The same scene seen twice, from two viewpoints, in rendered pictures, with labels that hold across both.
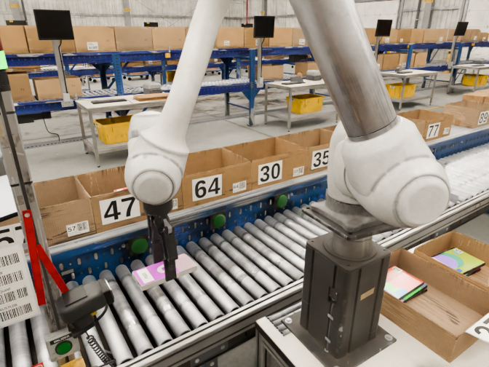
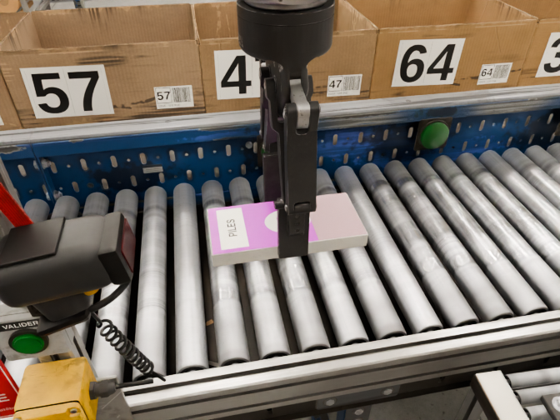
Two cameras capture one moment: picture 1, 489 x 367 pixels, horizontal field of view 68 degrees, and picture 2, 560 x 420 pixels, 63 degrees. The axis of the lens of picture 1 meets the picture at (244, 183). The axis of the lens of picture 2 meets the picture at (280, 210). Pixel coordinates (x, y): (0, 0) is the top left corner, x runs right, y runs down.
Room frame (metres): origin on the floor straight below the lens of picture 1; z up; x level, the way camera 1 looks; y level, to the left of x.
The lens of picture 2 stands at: (0.49, 0.08, 1.36)
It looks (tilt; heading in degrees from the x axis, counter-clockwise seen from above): 38 degrees down; 23
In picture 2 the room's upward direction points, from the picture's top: straight up
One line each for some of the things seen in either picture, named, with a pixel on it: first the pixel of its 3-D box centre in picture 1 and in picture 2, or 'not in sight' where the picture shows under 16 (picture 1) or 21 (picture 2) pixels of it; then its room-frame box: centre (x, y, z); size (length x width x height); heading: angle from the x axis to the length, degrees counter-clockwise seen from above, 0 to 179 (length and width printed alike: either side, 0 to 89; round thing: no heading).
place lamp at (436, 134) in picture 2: (219, 221); (435, 136); (1.54, 0.12, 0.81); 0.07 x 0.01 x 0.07; 124
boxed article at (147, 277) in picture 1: (164, 271); (284, 227); (0.83, 0.22, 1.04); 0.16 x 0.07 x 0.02; 124
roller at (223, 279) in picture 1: (216, 271); (407, 233); (1.26, 0.12, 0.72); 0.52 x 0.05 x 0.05; 34
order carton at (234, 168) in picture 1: (204, 175); (425, 41); (1.75, 0.21, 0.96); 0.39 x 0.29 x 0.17; 124
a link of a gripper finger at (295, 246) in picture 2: (169, 268); (292, 227); (0.80, 0.20, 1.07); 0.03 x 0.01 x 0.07; 124
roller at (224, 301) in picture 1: (202, 277); (377, 237); (1.22, 0.17, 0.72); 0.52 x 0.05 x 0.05; 34
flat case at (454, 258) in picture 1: (454, 261); not in sight; (1.24, -0.85, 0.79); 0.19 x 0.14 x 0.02; 118
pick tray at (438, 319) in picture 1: (421, 296); not in sight; (1.02, -0.62, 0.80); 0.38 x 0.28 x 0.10; 33
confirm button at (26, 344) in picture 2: (63, 346); (29, 339); (0.66, 0.44, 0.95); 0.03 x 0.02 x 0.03; 124
